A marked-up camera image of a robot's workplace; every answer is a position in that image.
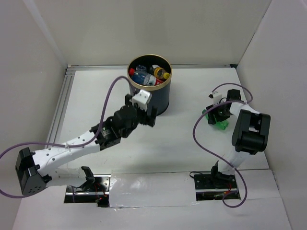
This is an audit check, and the shiny white tape sheet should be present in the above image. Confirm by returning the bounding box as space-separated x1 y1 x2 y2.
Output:
109 172 197 207

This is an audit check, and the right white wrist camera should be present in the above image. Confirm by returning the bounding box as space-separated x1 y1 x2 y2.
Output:
209 91 226 106

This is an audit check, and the clear bottle blue label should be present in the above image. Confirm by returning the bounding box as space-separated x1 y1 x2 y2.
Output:
129 65 150 85

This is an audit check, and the small bottle yellow cap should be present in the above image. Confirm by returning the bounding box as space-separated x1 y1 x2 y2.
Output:
152 65 170 81

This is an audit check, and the clear bottle red label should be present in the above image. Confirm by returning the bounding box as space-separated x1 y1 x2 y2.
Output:
144 74 164 86

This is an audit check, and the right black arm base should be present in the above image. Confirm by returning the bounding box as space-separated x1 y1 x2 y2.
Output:
189 162 240 201

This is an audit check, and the green soda bottle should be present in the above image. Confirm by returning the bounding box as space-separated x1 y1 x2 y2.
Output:
205 115 229 130

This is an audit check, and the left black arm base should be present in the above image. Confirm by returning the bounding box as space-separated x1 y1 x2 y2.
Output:
64 174 111 207

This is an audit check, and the black bin with gold rim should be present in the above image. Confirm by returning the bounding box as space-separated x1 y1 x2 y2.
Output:
127 54 172 115

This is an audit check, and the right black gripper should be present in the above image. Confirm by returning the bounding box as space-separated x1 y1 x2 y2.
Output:
207 101 233 125

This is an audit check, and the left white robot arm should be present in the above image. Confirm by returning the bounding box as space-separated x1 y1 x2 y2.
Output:
15 90 157 196

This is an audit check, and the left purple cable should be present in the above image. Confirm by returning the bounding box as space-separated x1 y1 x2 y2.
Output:
0 76 136 204

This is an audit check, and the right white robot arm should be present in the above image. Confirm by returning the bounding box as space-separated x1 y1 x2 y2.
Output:
206 89 271 188

